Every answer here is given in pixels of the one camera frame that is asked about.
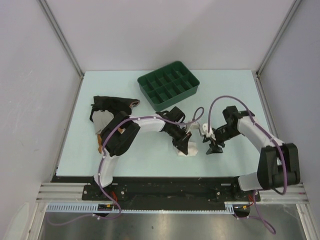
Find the white cable duct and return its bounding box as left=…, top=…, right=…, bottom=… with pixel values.
left=45, top=202, right=249, bottom=215

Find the white underwear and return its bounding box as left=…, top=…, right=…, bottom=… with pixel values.
left=175, top=141, right=198, bottom=157

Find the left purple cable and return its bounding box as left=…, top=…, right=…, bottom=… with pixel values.
left=47, top=106, right=205, bottom=226

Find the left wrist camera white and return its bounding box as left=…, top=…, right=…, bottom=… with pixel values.
left=186, top=121, right=200, bottom=132

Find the aluminium corner post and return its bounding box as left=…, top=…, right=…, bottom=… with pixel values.
left=37, top=0, right=84, bottom=79
left=255, top=0, right=303, bottom=78

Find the front aluminium rail left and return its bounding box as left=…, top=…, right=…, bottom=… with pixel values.
left=34, top=182, right=88, bottom=203

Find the orange brown underwear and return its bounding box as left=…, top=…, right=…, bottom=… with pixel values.
left=97, top=134, right=103, bottom=154

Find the left aluminium corner post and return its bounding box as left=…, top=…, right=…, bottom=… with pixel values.
left=37, top=0, right=84, bottom=79

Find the right aluminium corner post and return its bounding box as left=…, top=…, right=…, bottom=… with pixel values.
left=255, top=0, right=303, bottom=78

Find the green compartment tray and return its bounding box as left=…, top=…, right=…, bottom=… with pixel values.
left=137, top=60, right=200, bottom=112

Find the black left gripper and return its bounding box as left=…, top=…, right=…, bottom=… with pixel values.
left=167, top=123, right=192, bottom=155

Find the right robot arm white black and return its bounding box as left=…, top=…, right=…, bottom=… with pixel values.
left=200, top=105, right=301, bottom=201

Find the front aluminium rail right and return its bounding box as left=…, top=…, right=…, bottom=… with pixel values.
left=258, top=183, right=309, bottom=204

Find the black underwear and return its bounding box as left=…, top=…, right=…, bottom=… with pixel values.
left=89, top=95, right=140, bottom=122

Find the grey underwear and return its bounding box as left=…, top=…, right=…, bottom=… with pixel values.
left=92, top=110, right=114, bottom=135

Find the aluminium rail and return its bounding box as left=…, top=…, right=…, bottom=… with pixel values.
left=258, top=183, right=309, bottom=204
left=34, top=182, right=88, bottom=203

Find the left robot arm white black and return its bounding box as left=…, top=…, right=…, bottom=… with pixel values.
left=93, top=106, right=192, bottom=200

